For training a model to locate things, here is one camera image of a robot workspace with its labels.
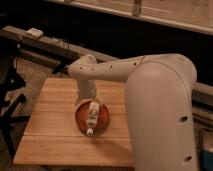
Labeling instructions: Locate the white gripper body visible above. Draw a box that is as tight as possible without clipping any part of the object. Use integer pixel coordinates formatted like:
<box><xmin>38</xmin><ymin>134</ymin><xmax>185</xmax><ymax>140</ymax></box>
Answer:
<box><xmin>77</xmin><ymin>80</ymin><xmax>97</xmax><ymax>101</ymax></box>

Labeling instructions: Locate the clear white bottle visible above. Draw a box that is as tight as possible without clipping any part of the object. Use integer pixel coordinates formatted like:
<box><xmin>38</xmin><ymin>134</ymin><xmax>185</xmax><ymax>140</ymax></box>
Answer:
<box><xmin>86</xmin><ymin>101</ymin><xmax>100</xmax><ymax>136</ymax></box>

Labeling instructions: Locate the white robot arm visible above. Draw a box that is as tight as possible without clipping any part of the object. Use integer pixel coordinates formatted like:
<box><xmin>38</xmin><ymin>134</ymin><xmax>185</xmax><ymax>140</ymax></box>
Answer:
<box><xmin>68</xmin><ymin>54</ymin><xmax>198</xmax><ymax>171</ymax></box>

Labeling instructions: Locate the orange ceramic bowl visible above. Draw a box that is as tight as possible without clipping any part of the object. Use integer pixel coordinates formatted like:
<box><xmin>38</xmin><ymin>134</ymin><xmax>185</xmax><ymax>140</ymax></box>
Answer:
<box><xmin>75</xmin><ymin>101</ymin><xmax>110</xmax><ymax>137</ymax></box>

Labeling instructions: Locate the wooden table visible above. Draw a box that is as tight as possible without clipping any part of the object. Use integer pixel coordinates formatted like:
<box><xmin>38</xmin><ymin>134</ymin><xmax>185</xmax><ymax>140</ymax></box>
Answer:
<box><xmin>14</xmin><ymin>78</ymin><xmax>133</xmax><ymax>167</ymax></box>

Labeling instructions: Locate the black tripod stand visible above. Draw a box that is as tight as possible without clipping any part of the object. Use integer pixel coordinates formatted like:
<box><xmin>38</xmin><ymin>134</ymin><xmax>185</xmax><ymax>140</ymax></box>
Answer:
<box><xmin>0</xmin><ymin>57</ymin><xmax>29</xmax><ymax>159</ymax></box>

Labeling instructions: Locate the small white box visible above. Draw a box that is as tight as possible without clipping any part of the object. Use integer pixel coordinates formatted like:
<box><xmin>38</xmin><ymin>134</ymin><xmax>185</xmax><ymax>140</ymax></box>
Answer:
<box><xmin>26</xmin><ymin>28</ymin><xmax>43</xmax><ymax>38</ymax></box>

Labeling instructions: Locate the blue white box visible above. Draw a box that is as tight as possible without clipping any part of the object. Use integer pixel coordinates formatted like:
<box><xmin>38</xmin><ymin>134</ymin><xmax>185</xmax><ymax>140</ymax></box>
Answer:
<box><xmin>199</xmin><ymin>129</ymin><xmax>213</xmax><ymax>171</ymax></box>

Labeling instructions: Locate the grey metal rail beam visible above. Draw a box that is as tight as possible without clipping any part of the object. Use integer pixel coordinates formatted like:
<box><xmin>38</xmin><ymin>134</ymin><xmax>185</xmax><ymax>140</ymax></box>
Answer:
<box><xmin>0</xmin><ymin>26</ymin><xmax>213</xmax><ymax>110</ymax></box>

